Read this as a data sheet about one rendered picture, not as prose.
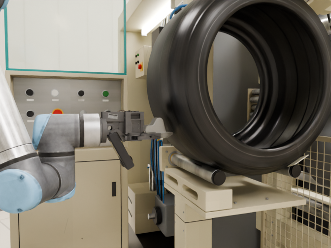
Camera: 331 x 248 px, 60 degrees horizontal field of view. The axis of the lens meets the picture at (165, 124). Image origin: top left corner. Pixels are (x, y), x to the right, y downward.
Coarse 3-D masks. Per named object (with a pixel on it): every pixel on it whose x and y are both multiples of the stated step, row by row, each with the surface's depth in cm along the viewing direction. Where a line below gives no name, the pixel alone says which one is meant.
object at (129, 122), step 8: (104, 112) 77; (112, 112) 78; (120, 112) 79; (128, 112) 78; (136, 112) 78; (104, 120) 77; (112, 120) 78; (120, 120) 79; (128, 120) 78; (136, 120) 80; (104, 128) 76; (112, 128) 79; (120, 128) 79; (128, 128) 78; (136, 128) 80; (104, 136) 76; (120, 136) 79; (128, 136) 78
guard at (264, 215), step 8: (320, 136) 104; (312, 152) 109; (304, 160) 113; (264, 176) 134; (288, 176) 121; (272, 184) 130; (264, 216) 135; (264, 224) 136; (280, 224) 125; (296, 224) 117; (264, 232) 136; (280, 232) 126; (288, 232) 122; (296, 232) 117; (264, 240) 136; (280, 240) 126; (296, 240) 117; (328, 240) 103
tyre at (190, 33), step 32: (224, 0) 76; (256, 0) 78; (288, 0) 82; (160, 32) 94; (192, 32) 74; (224, 32) 111; (256, 32) 112; (288, 32) 103; (320, 32) 87; (160, 64) 81; (192, 64) 74; (256, 64) 117; (288, 64) 111; (320, 64) 90; (160, 96) 83; (192, 96) 74; (288, 96) 113; (320, 96) 90; (192, 128) 77; (224, 128) 77; (256, 128) 115; (288, 128) 106; (320, 128) 89; (224, 160) 80; (256, 160) 82; (288, 160) 86
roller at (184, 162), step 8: (176, 160) 108; (184, 160) 102; (192, 160) 98; (184, 168) 102; (192, 168) 94; (200, 168) 90; (208, 168) 86; (200, 176) 89; (208, 176) 84; (216, 176) 82; (224, 176) 83; (216, 184) 82
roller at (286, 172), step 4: (296, 164) 92; (284, 168) 94; (288, 168) 92; (292, 168) 91; (296, 168) 92; (300, 168) 92; (276, 172) 99; (280, 172) 96; (284, 172) 94; (288, 172) 92; (292, 172) 91; (296, 172) 92; (300, 172) 92; (292, 176) 92; (296, 176) 92
